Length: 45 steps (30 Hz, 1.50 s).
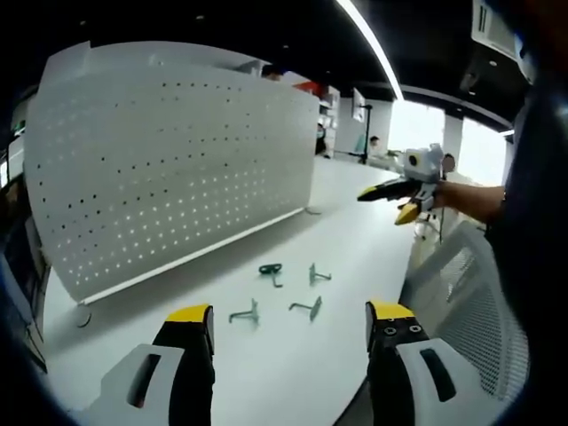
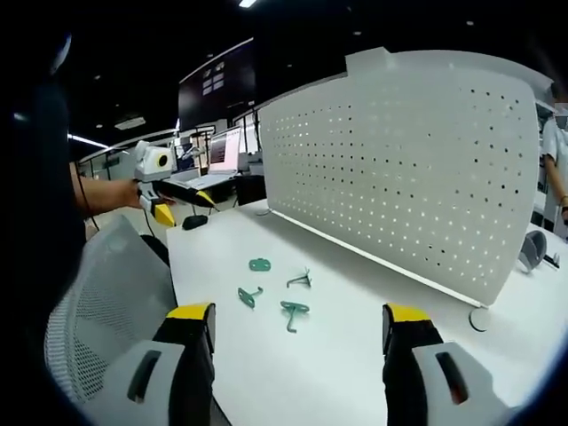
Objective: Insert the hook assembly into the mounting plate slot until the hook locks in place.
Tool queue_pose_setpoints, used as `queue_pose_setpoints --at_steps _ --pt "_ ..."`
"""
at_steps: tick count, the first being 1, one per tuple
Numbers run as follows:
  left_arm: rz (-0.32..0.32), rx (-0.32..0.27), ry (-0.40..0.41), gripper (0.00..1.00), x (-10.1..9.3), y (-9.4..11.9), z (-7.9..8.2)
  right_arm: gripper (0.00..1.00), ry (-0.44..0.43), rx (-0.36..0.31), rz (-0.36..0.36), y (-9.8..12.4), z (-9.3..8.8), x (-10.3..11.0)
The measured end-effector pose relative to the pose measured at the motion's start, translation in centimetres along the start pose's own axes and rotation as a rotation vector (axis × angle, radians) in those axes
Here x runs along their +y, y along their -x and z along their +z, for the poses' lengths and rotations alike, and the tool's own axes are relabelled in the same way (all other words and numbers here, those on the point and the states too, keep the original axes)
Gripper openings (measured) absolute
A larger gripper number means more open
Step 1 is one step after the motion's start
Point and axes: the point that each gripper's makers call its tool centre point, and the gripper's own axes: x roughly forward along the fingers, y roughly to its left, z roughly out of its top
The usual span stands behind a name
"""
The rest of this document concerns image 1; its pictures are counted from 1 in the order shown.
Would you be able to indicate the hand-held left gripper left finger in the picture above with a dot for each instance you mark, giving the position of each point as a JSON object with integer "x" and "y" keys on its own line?
{"x": 175, "y": 355}

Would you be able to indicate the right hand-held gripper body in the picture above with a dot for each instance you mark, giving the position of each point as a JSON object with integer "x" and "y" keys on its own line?
{"x": 421, "y": 166}

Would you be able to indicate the person's dark clothing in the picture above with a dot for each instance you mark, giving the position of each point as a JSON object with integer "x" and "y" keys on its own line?
{"x": 537, "y": 222}

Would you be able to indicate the ceiling light strip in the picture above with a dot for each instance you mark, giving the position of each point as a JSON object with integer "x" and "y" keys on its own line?
{"x": 373, "y": 49}

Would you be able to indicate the grey-green hook assembly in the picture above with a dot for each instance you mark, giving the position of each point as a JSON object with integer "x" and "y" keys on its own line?
{"x": 271, "y": 270}
{"x": 253, "y": 313}
{"x": 316, "y": 308}
{"x": 314, "y": 275}

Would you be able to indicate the black tripod stand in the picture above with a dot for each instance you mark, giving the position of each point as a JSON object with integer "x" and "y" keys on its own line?
{"x": 365, "y": 133}

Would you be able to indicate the ceiling air vent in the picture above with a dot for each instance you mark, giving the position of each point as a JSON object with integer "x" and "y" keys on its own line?
{"x": 497, "y": 24}

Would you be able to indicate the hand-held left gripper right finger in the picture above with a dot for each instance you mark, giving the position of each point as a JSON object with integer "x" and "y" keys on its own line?
{"x": 399, "y": 355}

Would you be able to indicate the white mesh office chair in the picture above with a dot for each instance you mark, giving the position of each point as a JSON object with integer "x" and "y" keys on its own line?
{"x": 470, "y": 302}

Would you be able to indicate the white perforated mounting plate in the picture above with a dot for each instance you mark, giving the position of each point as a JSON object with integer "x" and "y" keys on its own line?
{"x": 168, "y": 177}

